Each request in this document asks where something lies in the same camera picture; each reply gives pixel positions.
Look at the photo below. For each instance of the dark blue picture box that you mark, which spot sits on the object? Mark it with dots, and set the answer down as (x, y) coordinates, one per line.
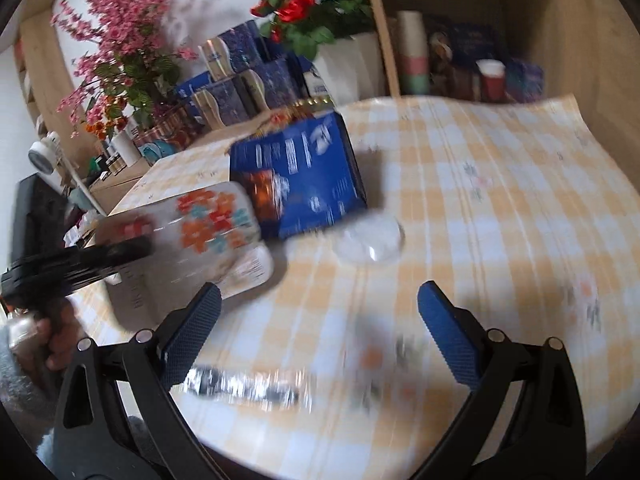
(465, 40)

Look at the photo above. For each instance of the orange flowers in white vase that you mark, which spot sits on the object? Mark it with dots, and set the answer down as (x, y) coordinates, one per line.
(125, 147)

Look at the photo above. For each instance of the copper striped box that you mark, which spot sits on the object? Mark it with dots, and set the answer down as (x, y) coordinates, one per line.
(165, 127)

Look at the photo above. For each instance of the pink flower plant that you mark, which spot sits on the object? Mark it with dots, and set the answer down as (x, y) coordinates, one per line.
(125, 35)

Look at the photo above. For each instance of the teal patterned box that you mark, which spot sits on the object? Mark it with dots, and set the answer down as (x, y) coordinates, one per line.
(157, 152)

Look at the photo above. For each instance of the white desk fan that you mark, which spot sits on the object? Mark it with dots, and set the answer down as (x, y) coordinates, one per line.
(42, 157)

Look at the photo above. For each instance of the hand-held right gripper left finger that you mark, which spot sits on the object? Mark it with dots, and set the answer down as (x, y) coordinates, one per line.
(192, 332)

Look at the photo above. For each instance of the row of blue gift boxes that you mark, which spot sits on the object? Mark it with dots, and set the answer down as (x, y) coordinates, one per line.
(235, 50)

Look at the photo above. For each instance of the blue patterned small box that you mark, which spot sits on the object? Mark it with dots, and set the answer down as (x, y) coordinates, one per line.
(525, 82)

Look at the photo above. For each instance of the brown patterned snack packet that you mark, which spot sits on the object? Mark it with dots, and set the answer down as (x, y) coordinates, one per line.
(272, 125)

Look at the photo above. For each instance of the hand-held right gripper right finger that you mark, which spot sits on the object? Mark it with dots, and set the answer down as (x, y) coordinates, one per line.
(450, 335)

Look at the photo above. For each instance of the stack of pastel paper cups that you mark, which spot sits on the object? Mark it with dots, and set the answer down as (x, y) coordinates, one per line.
(412, 55)

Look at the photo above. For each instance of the white floral plastic bag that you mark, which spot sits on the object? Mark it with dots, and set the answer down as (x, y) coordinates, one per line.
(210, 225)

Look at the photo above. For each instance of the blue cardboard box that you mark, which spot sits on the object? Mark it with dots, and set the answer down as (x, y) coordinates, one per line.
(310, 170)

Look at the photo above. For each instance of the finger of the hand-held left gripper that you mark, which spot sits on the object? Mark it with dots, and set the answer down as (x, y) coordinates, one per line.
(110, 257)

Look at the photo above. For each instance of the red roses in white pot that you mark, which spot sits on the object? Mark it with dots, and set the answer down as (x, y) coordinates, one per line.
(345, 65)

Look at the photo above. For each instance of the row of small amber bottles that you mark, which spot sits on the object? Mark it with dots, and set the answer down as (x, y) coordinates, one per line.
(115, 167)

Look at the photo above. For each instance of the black plastic fork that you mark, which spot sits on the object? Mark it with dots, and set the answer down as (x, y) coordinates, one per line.
(240, 385)

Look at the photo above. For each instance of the person's left hand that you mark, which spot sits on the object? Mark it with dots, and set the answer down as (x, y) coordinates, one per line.
(55, 345)

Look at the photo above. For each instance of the red paper cup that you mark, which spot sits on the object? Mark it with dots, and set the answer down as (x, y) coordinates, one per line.
(490, 82)

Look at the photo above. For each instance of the yellow plaid floral tablecloth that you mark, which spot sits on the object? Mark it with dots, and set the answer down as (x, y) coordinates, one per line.
(475, 210)

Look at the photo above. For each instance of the wooden shelf unit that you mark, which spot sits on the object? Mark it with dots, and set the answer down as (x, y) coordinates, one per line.
(575, 35)

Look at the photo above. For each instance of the clear plastic lid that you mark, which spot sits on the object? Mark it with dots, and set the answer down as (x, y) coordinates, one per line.
(370, 240)

